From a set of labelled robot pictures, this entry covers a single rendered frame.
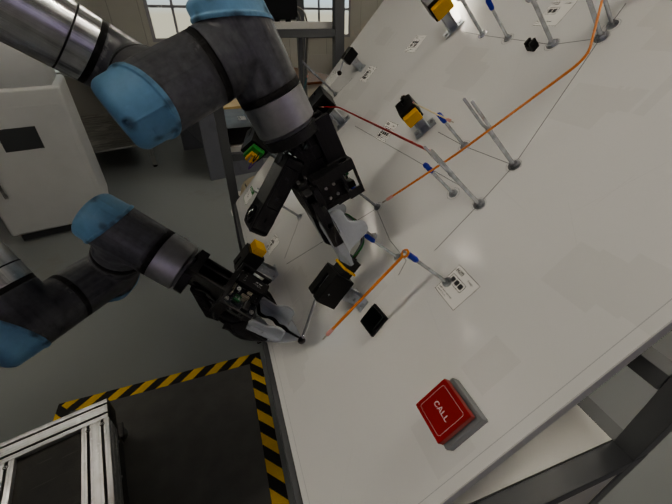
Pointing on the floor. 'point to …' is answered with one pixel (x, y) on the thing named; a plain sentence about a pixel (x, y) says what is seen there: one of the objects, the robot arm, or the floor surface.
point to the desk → (197, 135)
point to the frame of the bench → (575, 470)
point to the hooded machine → (41, 150)
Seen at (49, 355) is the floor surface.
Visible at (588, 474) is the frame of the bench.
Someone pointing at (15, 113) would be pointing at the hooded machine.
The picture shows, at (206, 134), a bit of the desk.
